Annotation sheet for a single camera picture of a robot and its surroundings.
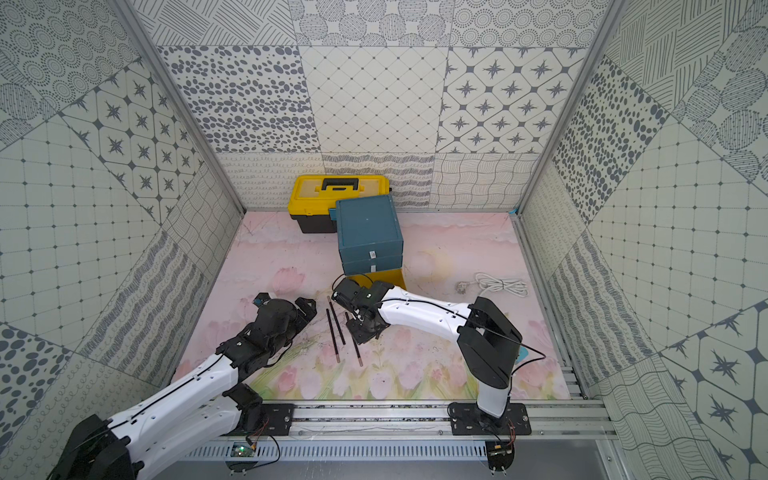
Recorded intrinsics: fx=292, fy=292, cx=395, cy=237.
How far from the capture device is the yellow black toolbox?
1027 millimetres

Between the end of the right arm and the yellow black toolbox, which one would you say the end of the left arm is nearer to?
the end of the right arm

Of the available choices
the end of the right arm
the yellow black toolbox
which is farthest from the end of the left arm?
the yellow black toolbox
